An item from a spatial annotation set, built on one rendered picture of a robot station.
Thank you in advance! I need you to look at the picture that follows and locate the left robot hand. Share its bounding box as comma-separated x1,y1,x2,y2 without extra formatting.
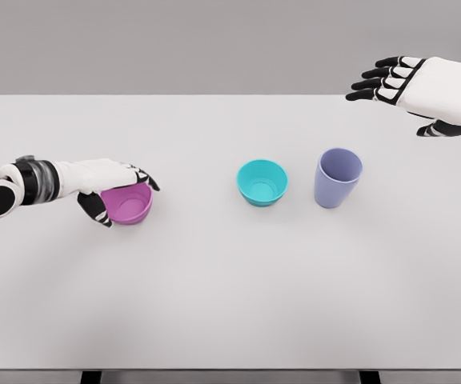
76,158,161,229

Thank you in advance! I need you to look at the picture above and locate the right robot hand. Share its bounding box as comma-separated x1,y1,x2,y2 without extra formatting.
345,55,461,138

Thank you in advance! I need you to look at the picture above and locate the pink bowl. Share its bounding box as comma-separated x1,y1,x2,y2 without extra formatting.
99,182,154,226

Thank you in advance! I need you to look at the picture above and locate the lavender cup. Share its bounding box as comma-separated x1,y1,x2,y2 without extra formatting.
314,147,363,210

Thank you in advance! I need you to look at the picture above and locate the teal bowl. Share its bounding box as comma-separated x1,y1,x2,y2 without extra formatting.
235,158,289,208

